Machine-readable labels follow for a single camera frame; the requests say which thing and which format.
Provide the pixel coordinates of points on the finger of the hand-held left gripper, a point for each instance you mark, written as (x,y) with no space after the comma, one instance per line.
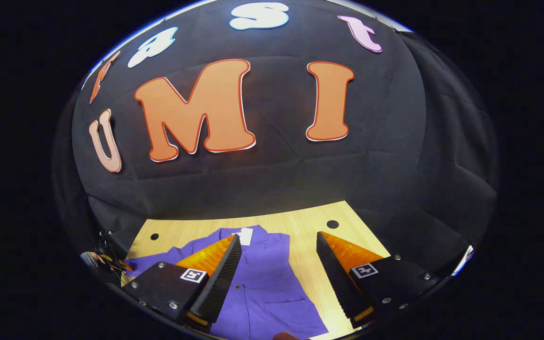
(118,265)

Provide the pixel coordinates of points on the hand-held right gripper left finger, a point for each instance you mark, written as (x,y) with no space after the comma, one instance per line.
(220,288)

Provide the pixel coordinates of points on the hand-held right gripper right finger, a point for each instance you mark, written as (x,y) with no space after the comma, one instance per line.
(338,283)

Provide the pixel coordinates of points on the purple shirt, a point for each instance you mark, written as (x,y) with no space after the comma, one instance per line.
(272,293)

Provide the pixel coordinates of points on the white printed object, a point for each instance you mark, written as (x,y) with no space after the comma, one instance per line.
(463,262)

